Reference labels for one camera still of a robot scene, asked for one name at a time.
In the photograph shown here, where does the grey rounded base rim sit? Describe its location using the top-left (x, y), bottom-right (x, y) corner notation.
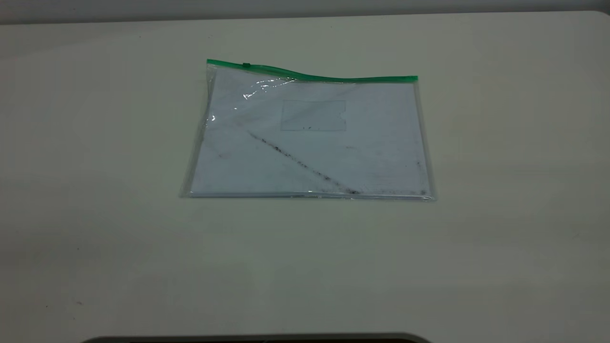
top-left (80, 332), bottom-right (433, 343)

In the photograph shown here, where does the clear plastic zip bag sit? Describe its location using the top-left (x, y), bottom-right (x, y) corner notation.
top-left (179, 58), bottom-right (437, 203)

